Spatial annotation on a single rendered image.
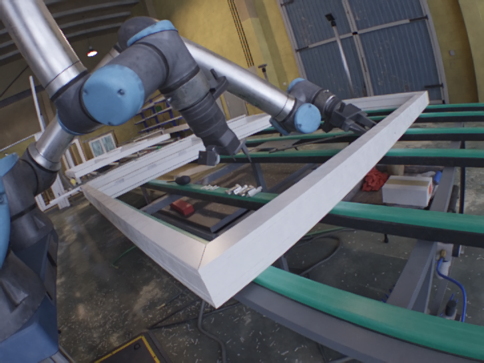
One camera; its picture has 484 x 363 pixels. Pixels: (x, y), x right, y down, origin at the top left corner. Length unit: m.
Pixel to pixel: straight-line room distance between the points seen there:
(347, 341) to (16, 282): 0.45
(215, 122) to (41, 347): 0.50
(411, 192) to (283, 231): 0.63
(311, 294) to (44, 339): 0.38
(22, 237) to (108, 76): 0.61
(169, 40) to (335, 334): 0.49
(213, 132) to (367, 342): 0.45
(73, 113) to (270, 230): 0.39
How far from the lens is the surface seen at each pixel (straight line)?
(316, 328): 0.33
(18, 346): 0.45
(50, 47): 0.52
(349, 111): 0.92
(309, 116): 0.80
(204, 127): 0.53
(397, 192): 0.99
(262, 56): 8.46
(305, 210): 0.47
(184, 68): 0.49
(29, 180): 0.93
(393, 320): 0.32
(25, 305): 0.45
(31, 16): 0.54
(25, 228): 0.87
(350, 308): 0.33
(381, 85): 7.01
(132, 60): 0.42
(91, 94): 0.41
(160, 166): 1.41
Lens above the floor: 1.11
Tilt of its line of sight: 17 degrees down
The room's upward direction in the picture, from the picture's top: 17 degrees counter-clockwise
